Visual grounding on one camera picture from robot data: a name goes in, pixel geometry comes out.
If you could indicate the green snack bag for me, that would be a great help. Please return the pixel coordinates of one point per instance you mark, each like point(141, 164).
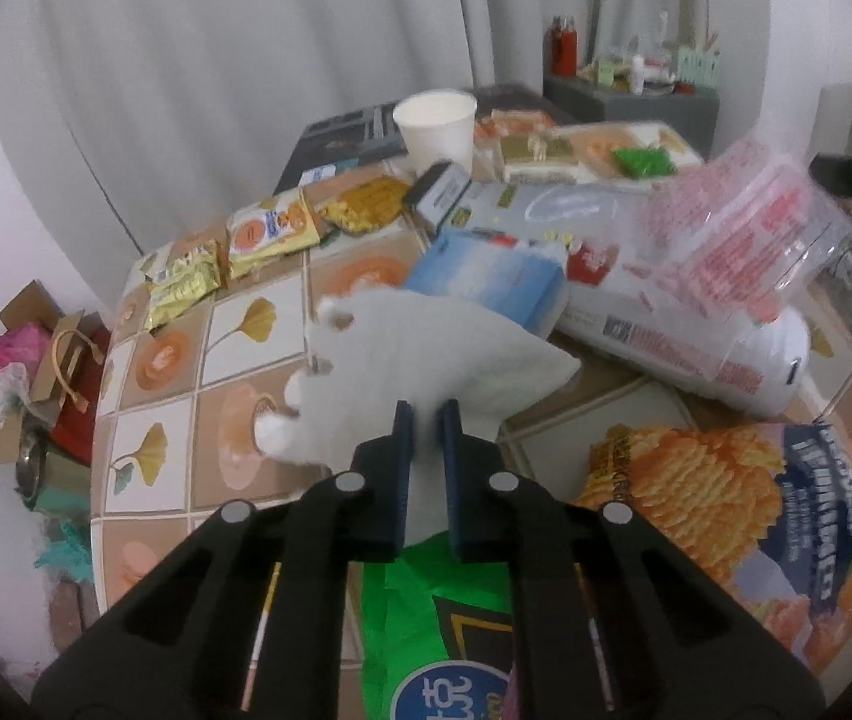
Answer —
point(437, 635)

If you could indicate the white tissue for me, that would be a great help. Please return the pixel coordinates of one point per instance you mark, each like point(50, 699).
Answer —
point(381, 346)

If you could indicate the red thermos bottle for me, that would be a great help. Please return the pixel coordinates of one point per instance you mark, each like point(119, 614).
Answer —
point(562, 47)

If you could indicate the light blue tissue pack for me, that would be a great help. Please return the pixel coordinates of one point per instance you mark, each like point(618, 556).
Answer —
point(522, 281)

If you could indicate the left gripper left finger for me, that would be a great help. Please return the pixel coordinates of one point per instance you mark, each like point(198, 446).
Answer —
point(244, 618)

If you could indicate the cardboard box with clutter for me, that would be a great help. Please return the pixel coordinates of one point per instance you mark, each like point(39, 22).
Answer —
point(51, 369)

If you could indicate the green candy packet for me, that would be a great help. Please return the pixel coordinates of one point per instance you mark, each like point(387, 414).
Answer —
point(644, 163)

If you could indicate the white paper cup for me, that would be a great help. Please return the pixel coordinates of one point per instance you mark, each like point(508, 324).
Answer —
point(438, 126)

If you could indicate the white cylindrical can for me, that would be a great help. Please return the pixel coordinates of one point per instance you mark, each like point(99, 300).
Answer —
point(615, 306)

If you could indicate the patterned tablecloth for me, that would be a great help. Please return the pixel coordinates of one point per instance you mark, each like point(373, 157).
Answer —
point(174, 436)

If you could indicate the orange yellow snack packet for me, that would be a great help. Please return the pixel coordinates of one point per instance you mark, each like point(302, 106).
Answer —
point(278, 225)

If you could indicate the grey curtain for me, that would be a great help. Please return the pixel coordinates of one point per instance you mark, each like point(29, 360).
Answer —
point(129, 122)

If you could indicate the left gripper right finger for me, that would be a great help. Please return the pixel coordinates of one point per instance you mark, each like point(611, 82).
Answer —
point(610, 619)

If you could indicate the clear pink printed bag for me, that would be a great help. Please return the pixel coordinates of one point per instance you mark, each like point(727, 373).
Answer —
point(740, 235)

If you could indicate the blue chip bag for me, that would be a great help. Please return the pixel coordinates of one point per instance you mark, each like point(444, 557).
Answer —
point(765, 509)

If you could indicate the gold snack packet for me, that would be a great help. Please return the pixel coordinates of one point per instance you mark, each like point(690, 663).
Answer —
point(184, 282)

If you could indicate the grey cabinet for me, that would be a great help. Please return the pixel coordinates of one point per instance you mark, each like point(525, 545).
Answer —
point(693, 115)

